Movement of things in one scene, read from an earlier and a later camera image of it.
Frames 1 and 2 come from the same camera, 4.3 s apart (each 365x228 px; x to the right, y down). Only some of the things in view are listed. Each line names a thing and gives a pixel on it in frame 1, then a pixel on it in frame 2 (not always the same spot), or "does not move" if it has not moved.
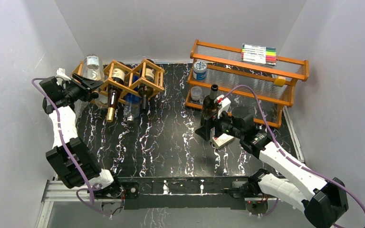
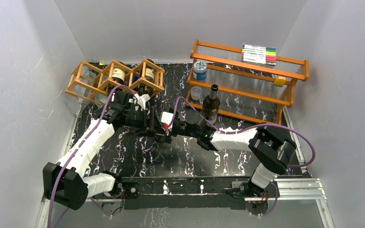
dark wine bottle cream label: [147, 90] does not move
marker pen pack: [259, 54] does not move
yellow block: [279, 81] does not move
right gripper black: [204, 130] → [166, 138]
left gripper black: [85, 84] → [153, 129]
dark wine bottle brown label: [210, 106] does not move
